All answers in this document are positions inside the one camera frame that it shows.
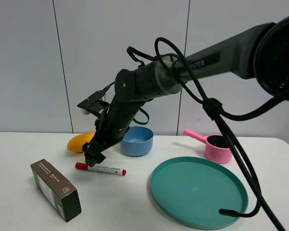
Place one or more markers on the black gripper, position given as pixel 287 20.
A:
pixel 110 129

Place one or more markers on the red white marker pen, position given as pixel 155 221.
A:
pixel 103 169

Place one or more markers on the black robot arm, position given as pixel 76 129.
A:
pixel 261 52

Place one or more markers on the yellow mango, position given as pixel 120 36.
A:
pixel 76 143

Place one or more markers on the brown cardboard box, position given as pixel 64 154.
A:
pixel 58 190

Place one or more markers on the blue bowl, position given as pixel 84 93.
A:
pixel 138 141

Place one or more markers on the green round plate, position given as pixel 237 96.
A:
pixel 192 191

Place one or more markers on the pink saucepan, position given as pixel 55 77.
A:
pixel 216 149

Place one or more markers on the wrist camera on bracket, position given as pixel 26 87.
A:
pixel 94 104

